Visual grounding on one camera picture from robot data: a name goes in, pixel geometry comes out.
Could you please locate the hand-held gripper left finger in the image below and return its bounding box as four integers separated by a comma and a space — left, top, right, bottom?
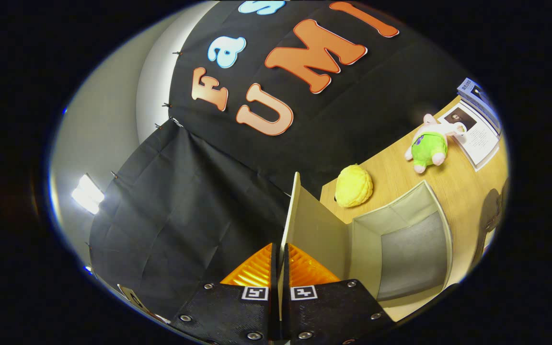
171, 243, 279, 345

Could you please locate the brown fuzzy bow shoe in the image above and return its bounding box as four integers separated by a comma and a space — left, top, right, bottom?
472, 177, 509, 259

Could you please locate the yellow plush toy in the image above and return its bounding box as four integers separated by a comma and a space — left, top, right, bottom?
335, 164, 374, 208

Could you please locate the pink and green plush toy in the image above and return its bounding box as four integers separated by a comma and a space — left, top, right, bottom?
404, 114, 467, 174

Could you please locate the white portrait cover book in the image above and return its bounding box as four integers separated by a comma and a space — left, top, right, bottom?
437, 101, 500, 172

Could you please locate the dark blue spine book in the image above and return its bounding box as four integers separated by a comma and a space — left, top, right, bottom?
463, 96, 503, 136

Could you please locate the row of black cloth clips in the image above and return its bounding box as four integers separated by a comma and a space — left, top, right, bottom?
84, 50, 184, 252

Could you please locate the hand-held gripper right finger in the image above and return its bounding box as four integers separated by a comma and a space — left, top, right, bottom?
281, 243, 396, 345

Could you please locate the beige fabric storage box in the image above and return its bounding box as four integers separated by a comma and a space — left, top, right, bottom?
277, 172, 454, 322

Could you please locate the bright ceiling light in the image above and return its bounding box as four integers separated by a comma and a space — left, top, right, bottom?
71, 173, 105, 215

